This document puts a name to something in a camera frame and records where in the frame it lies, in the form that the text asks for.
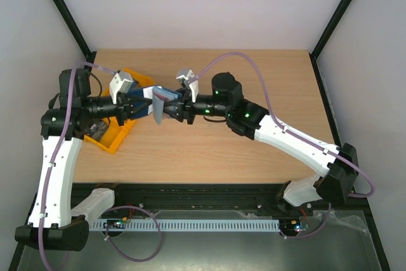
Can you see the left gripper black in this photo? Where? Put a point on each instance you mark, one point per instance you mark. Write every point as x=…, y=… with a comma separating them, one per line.
x=125, y=108

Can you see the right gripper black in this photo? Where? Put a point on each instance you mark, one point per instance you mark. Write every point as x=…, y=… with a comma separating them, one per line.
x=188, y=110

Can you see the dark blue card holder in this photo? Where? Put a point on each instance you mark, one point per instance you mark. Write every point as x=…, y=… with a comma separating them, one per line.
x=159, y=96

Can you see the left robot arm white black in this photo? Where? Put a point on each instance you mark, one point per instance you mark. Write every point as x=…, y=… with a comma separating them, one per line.
x=53, y=223

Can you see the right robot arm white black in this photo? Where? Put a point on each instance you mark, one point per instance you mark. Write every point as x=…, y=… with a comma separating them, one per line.
x=333, y=177

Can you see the black cards stack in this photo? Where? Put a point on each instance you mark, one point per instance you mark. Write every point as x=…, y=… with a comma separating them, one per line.
x=97, y=130

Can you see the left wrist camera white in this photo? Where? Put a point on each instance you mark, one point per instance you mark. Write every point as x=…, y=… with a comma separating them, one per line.
x=120, y=83

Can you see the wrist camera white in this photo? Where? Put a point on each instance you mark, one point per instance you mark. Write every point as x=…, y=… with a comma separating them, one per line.
x=120, y=83
x=189, y=80

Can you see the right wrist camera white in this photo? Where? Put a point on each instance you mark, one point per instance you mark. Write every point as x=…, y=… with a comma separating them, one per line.
x=189, y=80

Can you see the black aluminium rail base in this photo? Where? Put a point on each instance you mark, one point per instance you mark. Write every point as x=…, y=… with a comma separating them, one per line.
x=258, y=198

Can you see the left black frame post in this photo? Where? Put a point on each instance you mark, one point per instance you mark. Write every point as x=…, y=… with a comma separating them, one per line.
x=72, y=26

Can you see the black frame post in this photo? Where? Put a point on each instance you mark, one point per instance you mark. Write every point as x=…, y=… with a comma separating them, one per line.
x=72, y=26
x=329, y=29

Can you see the white slotted cable duct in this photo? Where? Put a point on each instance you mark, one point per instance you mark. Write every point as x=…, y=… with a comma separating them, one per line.
x=244, y=225

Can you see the right black frame post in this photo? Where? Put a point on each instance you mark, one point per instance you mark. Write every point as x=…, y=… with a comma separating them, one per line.
x=329, y=29

